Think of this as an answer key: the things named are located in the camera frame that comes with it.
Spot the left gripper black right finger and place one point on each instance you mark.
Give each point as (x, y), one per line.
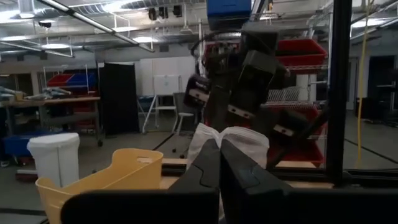
(295, 208)

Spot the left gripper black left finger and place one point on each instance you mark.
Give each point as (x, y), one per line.
(140, 208)

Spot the yellow plastic bin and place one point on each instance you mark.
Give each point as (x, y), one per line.
(136, 174)

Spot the clear plastic bag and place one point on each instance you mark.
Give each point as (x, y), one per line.
(248, 146)

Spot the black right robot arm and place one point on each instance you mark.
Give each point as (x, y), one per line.
(199, 87)

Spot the large red storage bin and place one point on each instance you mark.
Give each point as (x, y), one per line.
(300, 53)

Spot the large blue storage bin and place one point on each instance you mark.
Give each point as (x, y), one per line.
(228, 9)

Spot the grey stool chair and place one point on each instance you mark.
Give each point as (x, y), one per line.
(183, 105)

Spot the white easel board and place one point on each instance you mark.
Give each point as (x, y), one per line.
(166, 85)

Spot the white trash can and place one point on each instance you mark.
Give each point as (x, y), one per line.
(54, 158)

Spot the black partition panel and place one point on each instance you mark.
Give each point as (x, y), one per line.
(119, 99)

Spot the wooden workbench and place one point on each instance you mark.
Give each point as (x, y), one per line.
(62, 101)

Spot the blue plastic tote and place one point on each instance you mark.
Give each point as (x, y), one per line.
(18, 144)

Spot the small blue storage bin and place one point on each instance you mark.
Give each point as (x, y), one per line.
(82, 79)

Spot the small red storage bin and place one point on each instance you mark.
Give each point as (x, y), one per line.
(59, 80)

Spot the overhead led light bar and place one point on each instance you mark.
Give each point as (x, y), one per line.
(93, 22)

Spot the black aluminium table frame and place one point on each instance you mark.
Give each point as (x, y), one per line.
(339, 93)

